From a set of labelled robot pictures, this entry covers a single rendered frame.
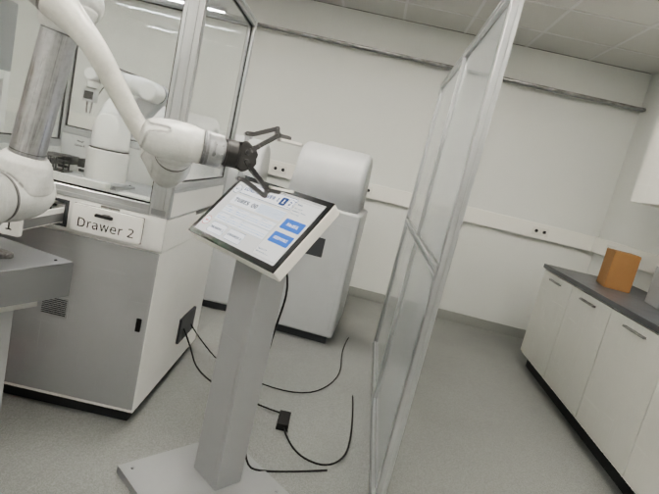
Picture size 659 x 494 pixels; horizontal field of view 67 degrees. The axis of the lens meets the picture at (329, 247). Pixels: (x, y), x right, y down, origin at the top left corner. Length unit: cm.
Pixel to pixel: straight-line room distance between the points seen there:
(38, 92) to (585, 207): 486
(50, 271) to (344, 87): 404
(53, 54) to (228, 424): 133
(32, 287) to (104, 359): 87
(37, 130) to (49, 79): 15
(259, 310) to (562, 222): 414
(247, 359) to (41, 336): 101
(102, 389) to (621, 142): 491
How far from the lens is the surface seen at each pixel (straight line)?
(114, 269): 227
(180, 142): 134
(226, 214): 187
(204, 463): 215
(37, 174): 174
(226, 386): 195
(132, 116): 152
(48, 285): 164
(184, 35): 216
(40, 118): 173
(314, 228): 158
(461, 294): 538
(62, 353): 248
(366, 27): 534
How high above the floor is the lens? 133
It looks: 10 degrees down
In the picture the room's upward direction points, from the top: 13 degrees clockwise
